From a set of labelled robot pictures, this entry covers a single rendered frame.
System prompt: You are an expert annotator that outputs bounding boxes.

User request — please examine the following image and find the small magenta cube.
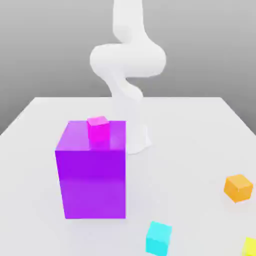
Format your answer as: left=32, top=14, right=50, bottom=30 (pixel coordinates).
left=86, top=115, right=111, bottom=151

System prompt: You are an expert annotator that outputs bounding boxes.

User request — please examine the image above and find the small cyan cube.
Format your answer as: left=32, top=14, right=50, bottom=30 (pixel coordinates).
left=145, top=220, right=173, bottom=256

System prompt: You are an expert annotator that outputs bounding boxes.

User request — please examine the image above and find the small yellow cube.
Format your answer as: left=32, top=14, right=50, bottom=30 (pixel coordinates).
left=241, top=236, right=256, bottom=256

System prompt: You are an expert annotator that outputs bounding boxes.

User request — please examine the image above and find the large purple box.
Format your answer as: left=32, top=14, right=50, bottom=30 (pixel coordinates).
left=54, top=120, right=127, bottom=220

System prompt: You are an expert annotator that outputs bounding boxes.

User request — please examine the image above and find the small orange cube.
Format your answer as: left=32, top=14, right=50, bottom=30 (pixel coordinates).
left=223, top=173, right=254, bottom=204

